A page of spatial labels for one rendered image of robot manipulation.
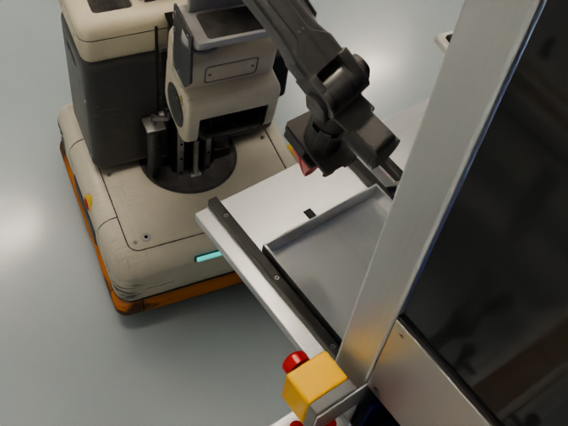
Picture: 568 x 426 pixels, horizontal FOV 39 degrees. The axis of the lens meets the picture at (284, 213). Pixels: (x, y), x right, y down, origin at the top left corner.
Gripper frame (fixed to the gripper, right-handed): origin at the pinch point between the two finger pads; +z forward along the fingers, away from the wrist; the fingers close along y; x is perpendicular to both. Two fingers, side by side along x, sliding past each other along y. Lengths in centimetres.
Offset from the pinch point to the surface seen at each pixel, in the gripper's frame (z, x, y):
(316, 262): 18.8, 0.7, 8.8
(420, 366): -15.1, -13.3, 35.1
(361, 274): 17.9, 5.7, 15.0
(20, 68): 133, 10, -135
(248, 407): 108, 1, 12
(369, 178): 18.7, 20.2, 0.3
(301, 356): 2.7, -18.2, 23.4
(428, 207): -37.2, -12.9, 23.6
